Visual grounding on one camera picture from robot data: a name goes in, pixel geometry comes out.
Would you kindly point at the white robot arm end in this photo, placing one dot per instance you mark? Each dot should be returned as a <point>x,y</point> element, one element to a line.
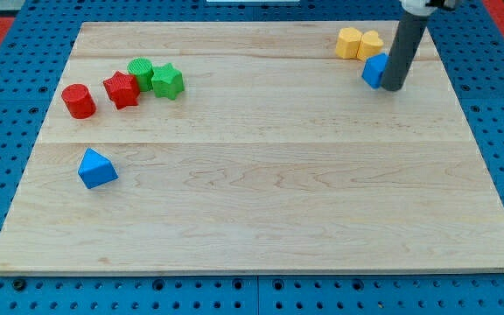
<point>424,8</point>

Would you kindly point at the blue triangle block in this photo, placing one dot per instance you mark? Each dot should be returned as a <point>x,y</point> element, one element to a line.
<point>95,169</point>

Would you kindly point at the wooden board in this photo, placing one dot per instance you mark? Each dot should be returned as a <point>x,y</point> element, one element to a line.
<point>276,159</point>

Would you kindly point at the green star block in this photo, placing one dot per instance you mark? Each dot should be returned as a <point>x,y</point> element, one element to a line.
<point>167,81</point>

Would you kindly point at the green cylinder block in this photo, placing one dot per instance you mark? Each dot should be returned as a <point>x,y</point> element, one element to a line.
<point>142,69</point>

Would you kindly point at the red star block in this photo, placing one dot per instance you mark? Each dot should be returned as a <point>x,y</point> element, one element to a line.
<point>122,89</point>

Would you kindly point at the yellow hexagon block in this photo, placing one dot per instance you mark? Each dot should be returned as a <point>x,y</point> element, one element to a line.
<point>348,42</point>

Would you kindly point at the blue cube block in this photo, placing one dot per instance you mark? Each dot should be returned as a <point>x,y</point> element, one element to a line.
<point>373,70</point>

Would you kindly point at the yellow heart block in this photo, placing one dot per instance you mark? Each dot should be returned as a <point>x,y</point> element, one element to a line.
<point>371,44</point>

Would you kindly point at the red cylinder block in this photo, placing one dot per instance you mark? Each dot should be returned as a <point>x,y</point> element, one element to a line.
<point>79,101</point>

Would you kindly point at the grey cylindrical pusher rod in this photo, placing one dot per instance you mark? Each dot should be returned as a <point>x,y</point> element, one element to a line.
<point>408,36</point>

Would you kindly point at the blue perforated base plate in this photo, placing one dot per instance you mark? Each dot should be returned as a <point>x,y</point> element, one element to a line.
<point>32,57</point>

